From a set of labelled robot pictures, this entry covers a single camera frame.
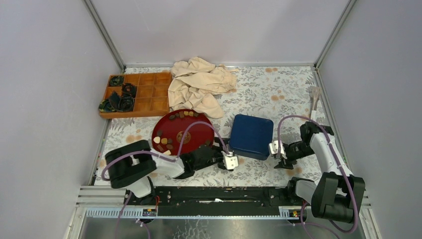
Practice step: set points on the dark rolled tie patterned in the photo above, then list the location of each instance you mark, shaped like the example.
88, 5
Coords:
126, 104

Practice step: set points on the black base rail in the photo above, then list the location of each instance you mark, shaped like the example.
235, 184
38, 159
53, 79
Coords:
219, 201

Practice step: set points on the floral tablecloth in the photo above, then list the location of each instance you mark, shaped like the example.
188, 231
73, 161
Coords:
281, 94

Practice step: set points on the navy box lid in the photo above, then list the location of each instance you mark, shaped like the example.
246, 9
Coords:
250, 136

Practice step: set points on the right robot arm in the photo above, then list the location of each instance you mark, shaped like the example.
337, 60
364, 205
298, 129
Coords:
338, 195

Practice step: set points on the red round tray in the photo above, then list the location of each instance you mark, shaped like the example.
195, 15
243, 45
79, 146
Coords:
188, 129

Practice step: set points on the beige crumpled cloth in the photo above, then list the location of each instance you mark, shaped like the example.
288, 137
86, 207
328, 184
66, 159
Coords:
195, 84

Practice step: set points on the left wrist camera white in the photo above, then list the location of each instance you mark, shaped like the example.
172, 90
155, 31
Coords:
230, 160

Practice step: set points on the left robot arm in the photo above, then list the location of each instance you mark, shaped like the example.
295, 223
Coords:
128, 167

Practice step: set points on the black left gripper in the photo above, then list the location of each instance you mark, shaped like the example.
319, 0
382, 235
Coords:
218, 150

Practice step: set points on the wooden compartment tray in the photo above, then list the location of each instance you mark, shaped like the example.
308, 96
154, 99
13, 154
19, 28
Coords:
150, 93

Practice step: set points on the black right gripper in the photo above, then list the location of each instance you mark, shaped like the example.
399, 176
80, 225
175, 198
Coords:
284, 163

